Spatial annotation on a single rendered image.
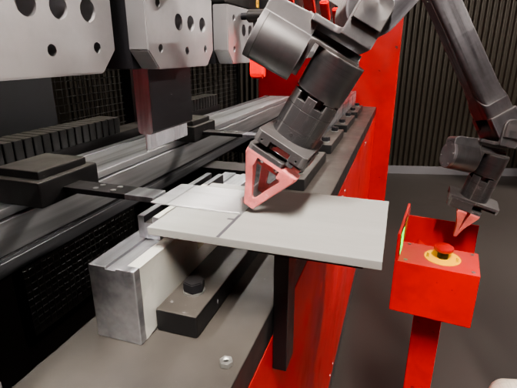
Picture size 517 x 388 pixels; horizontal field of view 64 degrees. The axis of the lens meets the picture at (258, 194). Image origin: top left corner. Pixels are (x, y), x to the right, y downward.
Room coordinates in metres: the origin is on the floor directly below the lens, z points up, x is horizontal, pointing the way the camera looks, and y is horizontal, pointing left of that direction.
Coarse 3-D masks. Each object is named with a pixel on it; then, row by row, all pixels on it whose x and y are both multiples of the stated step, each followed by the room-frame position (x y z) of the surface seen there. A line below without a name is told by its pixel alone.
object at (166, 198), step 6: (180, 186) 0.58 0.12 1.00; (186, 186) 0.58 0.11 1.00; (192, 186) 0.58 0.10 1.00; (168, 192) 0.55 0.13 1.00; (174, 192) 0.55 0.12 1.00; (180, 192) 0.55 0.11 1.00; (162, 198) 0.53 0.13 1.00; (168, 198) 0.53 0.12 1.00; (174, 198) 0.53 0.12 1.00; (162, 204) 0.51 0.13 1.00
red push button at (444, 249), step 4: (436, 244) 0.79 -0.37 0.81; (440, 244) 0.78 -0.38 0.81; (444, 244) 0.78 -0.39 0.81; (448, 244) 0.78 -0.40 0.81; (436, 248) 0.77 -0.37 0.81; (440, 248) 0.77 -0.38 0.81; (444, 248) 0.77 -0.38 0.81; (448, 248) 0.77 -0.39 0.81; (452, 248) 0.77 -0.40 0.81; (440, 252) 0.77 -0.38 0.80; (444, 252) 0.76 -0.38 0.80; (448, 252) 0.76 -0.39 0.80; (452, 252) 0.76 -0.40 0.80; (440, 256) 0.77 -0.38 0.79; (444, 256) 0.77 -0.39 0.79; (448, 256) 0.77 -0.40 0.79
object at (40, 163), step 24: (0, 168) 0.57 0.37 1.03; (24, 168) 0.57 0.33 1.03; (48, 168) 0.57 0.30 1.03; (72, 168) 0.61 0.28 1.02; (96, 168) 0.64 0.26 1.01; (0, 192) 0.56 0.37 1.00; (24, 192) 0.54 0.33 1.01; (48, 192) 0.55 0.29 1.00; (72, 192) 0.57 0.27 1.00; (96, 192) 0.55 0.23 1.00; (120, 192) 0.55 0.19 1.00; (144, 192) 0.55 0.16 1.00
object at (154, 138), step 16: (144, 80) 0.48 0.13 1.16; (160, 80) 0.50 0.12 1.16; (176, 80) 0.54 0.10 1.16; (144, 96) 0.48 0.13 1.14; (160, 96) 0.50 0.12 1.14; (176, 96) 0.54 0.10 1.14; (144, 112) 0.48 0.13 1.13; (160, 112) 0.50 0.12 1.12; (176, 112) 0.53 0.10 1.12; (144, 128) 0.48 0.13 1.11; (160, 128) 0.49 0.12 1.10; (176, 128) 0.55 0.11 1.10; (160, 144) 0.51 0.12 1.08
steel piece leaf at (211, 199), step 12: (192, 192) 0.55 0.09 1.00; (204, 192) 0.55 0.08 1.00; (216, 192) 0.55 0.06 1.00; (228, 192) 0.55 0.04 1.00; (240, 192) 0.55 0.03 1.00; (168, 204) 0.51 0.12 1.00; (180, 204) 0.51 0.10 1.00; (192, 204) 0.51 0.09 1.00; (204, 204) 0.51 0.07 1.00; (216, 204) 0.51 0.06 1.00; (228, 204) 0.51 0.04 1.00; (240, 204) 0.48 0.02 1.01
